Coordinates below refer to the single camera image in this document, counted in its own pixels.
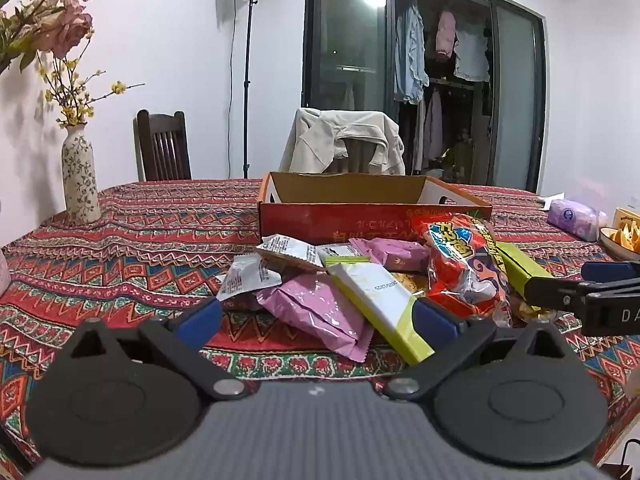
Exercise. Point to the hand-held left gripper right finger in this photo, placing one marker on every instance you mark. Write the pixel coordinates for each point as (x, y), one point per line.
(435, 317)

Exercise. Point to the floral ceramic vase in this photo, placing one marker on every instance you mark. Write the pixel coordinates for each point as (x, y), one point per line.
(80, 180)

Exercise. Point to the yellow box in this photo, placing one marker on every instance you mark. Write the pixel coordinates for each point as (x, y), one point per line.
(627, 217)

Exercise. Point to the red snack bag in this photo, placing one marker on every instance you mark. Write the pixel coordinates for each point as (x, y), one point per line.
(460, 260)

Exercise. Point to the bowl of orange chips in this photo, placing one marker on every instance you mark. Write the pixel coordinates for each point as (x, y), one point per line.
(625, 240)

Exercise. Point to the brown wooden chair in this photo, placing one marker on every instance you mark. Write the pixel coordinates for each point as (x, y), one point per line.
(357, 154)

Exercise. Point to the pale long hanging garment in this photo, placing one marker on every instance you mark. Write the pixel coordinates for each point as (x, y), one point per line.
(434, 125)

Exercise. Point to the yellow flower branches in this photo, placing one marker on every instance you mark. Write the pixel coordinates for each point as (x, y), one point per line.
(75, 100)

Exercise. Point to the long green white snack packet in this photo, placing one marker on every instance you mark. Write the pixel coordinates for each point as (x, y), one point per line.
(375, 300)

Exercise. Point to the red patterned tablecloth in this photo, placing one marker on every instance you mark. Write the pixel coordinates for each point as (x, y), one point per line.
(150, 240)

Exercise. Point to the green box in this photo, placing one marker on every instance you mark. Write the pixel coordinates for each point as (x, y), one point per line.
(517, 265)

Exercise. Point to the large pink snack packet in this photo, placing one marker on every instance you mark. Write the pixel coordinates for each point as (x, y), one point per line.
(315, 310)

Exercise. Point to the light blue hanging shirt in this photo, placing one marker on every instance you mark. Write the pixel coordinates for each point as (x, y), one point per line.
(410, 55)

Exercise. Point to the white cracker packet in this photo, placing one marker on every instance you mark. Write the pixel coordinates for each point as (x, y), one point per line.
(287, 250)

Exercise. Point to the white hanging garment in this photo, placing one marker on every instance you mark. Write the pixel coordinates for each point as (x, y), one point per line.
(472, 57)

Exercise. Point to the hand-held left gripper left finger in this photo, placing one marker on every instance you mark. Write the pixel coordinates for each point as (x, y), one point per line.
(200, 317)

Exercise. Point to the white paper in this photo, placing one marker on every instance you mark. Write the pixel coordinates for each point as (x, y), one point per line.
(552, 200)

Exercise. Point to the red cardboard box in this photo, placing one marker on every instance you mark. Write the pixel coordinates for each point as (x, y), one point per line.
(320, 220)

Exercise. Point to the small white green snack packet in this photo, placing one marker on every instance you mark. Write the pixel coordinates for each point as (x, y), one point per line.
(342, 257)

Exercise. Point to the beige jacket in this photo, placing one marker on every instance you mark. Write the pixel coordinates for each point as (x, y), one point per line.
(320, 140)

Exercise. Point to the pink hanging garment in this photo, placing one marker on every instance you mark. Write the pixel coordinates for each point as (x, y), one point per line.
(446, 35)

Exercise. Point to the studio light on stand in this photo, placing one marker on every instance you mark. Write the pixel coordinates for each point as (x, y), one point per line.
(247, 85)

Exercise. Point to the golden snack packet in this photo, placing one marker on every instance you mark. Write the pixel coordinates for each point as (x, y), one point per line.
(532, 312)

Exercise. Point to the purple tissue pack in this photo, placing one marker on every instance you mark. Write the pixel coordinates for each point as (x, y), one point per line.
(575, 220)

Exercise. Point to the small pink snack packet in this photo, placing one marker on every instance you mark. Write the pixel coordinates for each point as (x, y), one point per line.
(400, 255)

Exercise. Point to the dark wooden chair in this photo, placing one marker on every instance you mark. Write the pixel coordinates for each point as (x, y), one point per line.
(162, 145)

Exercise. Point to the pale rounded object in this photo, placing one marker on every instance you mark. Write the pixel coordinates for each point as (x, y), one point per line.
(4, 270)

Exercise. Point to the pink flowers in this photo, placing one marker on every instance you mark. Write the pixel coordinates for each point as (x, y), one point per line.
(65, 25)

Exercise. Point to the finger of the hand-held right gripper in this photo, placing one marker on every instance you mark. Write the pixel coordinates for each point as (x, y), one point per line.
(550, 292)
(602, 270)

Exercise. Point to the black sliding glass door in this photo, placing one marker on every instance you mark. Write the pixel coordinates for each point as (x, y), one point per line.
(350, 35)

